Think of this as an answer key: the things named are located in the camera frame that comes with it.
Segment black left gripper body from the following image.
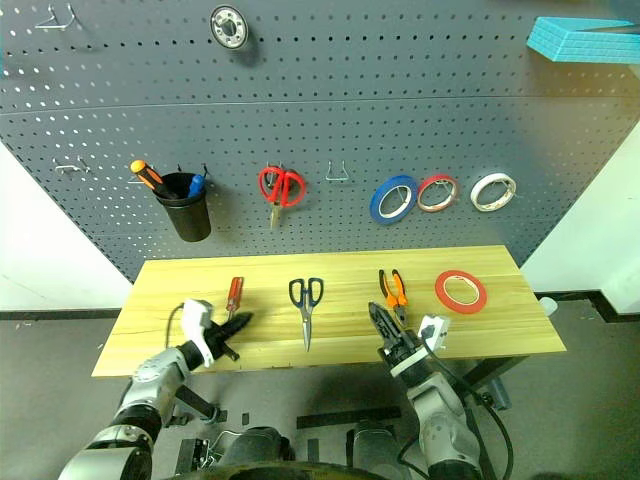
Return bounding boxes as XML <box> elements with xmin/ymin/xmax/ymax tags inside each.
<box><xmin>202</xmin><ymin>322</ymin><xmax>242</xmax><ymax>363</ymax></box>

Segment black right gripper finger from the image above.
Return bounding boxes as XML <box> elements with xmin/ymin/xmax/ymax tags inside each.
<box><xmin>368</xmin><ymin>301</ymin><xmax>393</xmax><ymax>343</ymax></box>
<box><xmin>374</xmin><ymin>303</ymin><xmax>406</xmax><ymax>339</ymax></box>

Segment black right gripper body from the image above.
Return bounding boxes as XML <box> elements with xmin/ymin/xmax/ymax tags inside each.
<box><xmin>378</xmin><ymin>334</ymin><xmax>426</xmax><ymax>364</ymax></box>

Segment orange black pliers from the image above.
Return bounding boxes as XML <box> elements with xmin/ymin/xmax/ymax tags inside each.
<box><xmin>377</xmin><ymin>268</ymin><xmax>411</xmax><ymax>331</ymax></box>

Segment large red tape roll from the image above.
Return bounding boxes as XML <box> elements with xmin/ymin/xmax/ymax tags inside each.
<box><xmin>433</xmin><ymin>269</ymin><xmax>489</xmax><ymax>316</ymax></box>

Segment black handled scissors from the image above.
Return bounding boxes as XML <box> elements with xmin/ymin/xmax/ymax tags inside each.
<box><xmin>287</xmin><ymin>276</ymin><xmax>326</xmax><ymax>354</ymax></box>

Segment grey rounded robot body part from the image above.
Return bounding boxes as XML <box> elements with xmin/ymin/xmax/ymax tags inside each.
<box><xmin>344</xmin><ymin>419</ymin><xmax>402</xmax><ymax>474</ymax></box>

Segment dark rounded robot body part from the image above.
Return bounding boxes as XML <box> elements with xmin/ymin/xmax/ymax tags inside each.
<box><xmin>214</xmin><ymin>425</ymin><xmax>297</xmax><ymax>480</ymax></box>

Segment black pen cup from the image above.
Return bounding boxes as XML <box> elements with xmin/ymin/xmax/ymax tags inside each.
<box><xmin>154</xmin><ymin>171</ymin><xmax>213</xmax><ymax>244</ymax></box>

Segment blue tape roll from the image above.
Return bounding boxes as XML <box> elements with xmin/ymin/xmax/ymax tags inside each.
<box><xmin>368</xmin><ymin>173</ymin><xmax>420</xmax><ymax>225</ymax></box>

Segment small red tape roll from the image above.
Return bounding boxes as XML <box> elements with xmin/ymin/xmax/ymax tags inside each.
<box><xmin>416</xmin><ymin>173</ymin><xmax>460</xmax><ymax>215</ymax></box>

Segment white tape roll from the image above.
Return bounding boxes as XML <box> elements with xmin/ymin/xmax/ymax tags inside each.
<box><xmin>469</xmin><ymin>171</ymin><xmax>518</xmax><ymax>214</ymax></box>

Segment grey perforated pegboard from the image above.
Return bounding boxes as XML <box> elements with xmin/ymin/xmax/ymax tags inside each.
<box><xmin>0</xmin><ymin>0</ymin><xmax>640</xmax><ymax>284</ymax></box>

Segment round metal disc fixture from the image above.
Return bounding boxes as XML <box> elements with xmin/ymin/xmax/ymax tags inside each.
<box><xmin>209</xmin><ymin>4</ymin><xmax>250</xmax><ymax>50</ymax></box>

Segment blue foam block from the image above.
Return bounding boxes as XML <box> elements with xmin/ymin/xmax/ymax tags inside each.
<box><xmin>525</xmin><ymin>16</ymin><xmax>640</xmax><ymax>65</ymax></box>

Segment red handled screwdriver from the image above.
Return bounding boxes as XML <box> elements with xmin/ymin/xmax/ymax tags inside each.
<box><xmin>225</xmin><ymin>275</ymin><xmax>246</xmax><ymax>324</ymax></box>

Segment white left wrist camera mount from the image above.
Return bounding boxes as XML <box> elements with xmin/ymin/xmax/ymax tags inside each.
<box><xmin>182</xmin><ymin>298</ymin><xmax>216</xmax><ymax>370</ymax></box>

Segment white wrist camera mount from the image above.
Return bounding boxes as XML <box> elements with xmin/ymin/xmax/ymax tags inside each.
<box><xmin>182</xmin><ymin>298</ymin><xmax>216</xmax><ymax>370</ymax></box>
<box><xmin>388</xmin><ymin>313</ymin><xmax>452</xmax><ymax>378</ymax></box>

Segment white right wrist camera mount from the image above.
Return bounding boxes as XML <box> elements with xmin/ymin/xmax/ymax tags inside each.
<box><xmin>388</xmin><ymin>313</ymin><xmax>452</xmax><ymax>378</ymax></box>

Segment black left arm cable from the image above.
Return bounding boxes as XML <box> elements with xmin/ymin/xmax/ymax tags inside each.
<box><xmin>164</xmin><ymin>301</ymin><xmax>190</xmax><ymax>350</ymax></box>

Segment black metal table frame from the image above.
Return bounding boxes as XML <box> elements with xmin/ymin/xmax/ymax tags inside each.
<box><xmin>167</xmin><ymin>355</ymin><xmax>532</xmax><ymax>431</ymax></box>

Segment red handled scissors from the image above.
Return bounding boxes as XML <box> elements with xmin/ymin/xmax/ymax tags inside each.
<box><xmin>257</xmin><ymin>165</ymin><xmax>307</xmax><ymax>231</ymax></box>

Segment orange black handled screwdriver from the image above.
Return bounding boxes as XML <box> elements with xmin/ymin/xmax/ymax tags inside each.
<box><xmin>129</xmin><ymin>159</ymin><xmax>180</xmax><ymax>201</ymax></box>

